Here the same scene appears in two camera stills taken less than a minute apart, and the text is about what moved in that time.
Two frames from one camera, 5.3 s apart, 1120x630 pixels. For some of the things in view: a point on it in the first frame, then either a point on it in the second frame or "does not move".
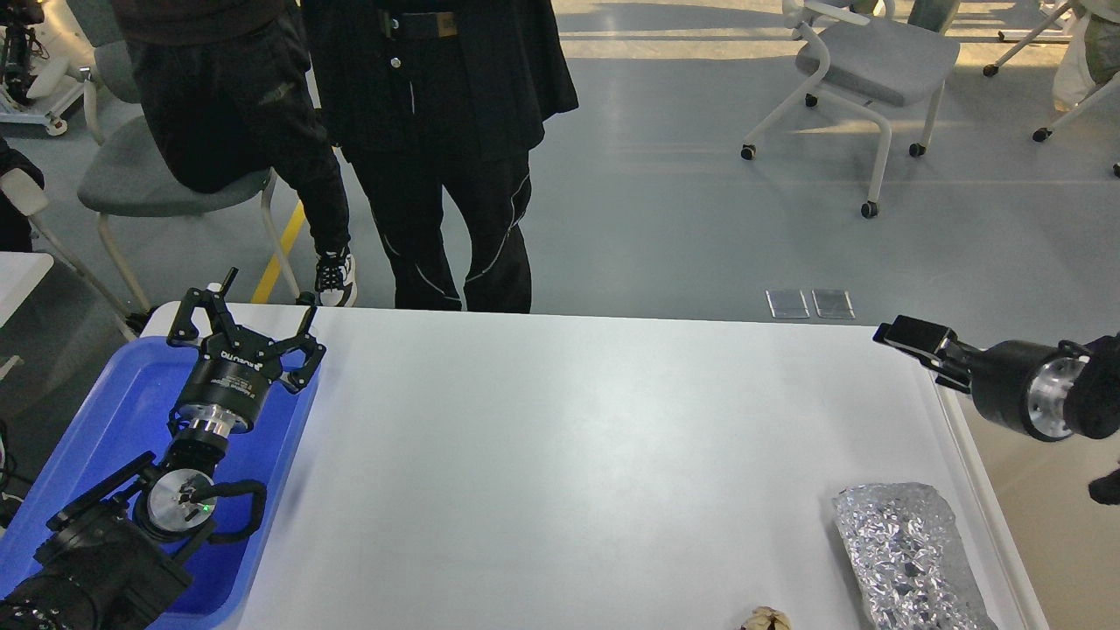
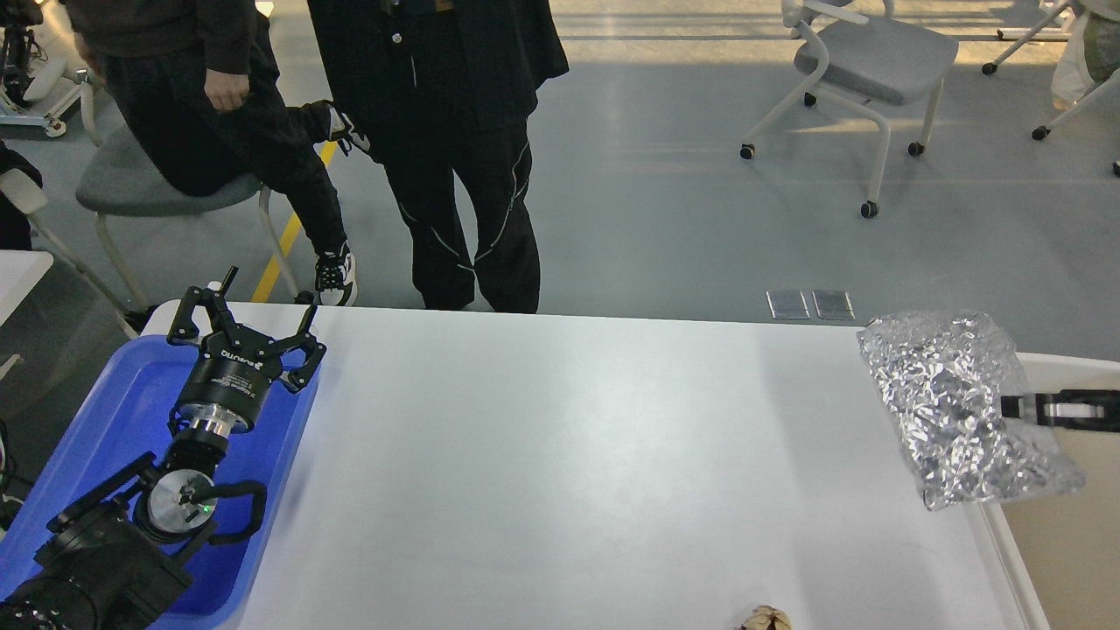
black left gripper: (224, 391) does not move
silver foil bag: (895, 536) to (944, 373)
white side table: (20, 273) does not move
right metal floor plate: (833, 304) does not move
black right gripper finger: (938, 340) to (1082, 409)
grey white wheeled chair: (871, 66) does not move
